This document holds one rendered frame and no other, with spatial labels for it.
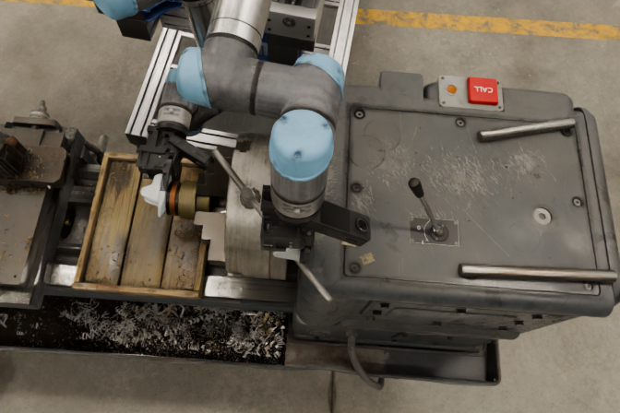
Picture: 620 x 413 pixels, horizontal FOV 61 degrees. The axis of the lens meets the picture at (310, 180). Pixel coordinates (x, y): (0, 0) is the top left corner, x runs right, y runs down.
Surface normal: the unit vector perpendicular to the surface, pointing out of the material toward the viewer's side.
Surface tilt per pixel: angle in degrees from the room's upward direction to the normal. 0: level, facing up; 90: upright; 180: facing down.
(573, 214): 0
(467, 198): 0
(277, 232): 8
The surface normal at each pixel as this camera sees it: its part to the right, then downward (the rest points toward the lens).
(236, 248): -0.02, 0.52
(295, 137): 0.06, -0.52
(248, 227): 0.00, 0.23
